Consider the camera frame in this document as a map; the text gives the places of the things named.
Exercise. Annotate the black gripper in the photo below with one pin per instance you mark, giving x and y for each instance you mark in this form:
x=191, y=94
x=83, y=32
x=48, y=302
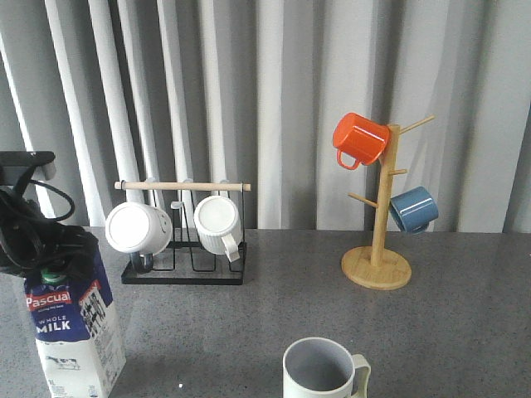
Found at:
x=31, y=243

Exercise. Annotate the Pascual whole milk carton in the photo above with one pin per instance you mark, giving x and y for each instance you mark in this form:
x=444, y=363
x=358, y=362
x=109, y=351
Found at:
x=77, y=332

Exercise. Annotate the grey cream cup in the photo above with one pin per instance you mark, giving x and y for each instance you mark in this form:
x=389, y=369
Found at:
x=320, y=367

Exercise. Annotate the white smooth smiley mug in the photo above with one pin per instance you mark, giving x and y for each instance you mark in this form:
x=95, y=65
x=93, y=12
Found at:
x=134, y=227

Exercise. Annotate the white ribbed mug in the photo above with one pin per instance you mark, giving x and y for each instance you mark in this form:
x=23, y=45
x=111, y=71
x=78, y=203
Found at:
x=218, y=226

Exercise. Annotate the orange mug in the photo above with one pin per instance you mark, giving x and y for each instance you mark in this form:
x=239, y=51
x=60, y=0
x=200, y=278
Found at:
x=359, y=141

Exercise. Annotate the wooden mug tree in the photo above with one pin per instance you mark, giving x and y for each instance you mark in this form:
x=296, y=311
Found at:
x=374, y=266

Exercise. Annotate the blue mug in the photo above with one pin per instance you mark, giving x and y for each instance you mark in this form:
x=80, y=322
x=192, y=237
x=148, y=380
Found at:
x=414, y=210

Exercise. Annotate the black wire mug rack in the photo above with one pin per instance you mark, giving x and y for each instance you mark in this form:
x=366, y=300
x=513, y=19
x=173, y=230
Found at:
x=185, y=260

